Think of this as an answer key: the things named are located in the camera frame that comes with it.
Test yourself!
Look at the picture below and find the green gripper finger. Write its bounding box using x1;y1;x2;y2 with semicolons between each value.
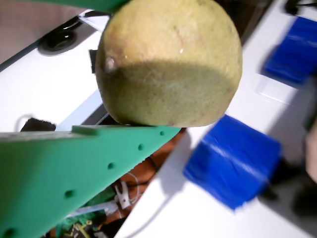
0;125;181;238
29;0;129;12

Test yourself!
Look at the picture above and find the small yellow ball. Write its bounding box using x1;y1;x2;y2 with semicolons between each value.
95;0;243;127

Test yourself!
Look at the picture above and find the green circuit board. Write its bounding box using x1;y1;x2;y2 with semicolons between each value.
48;193;113;238

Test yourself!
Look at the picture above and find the black tape piece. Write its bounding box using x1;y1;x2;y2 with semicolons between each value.
20;118;56;132

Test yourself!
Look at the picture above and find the black ring shaped object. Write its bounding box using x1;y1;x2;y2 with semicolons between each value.
37;21;84;57

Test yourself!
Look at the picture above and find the blue rover wheel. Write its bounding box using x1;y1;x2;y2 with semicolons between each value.
182;114;282;211
262;16;317;86

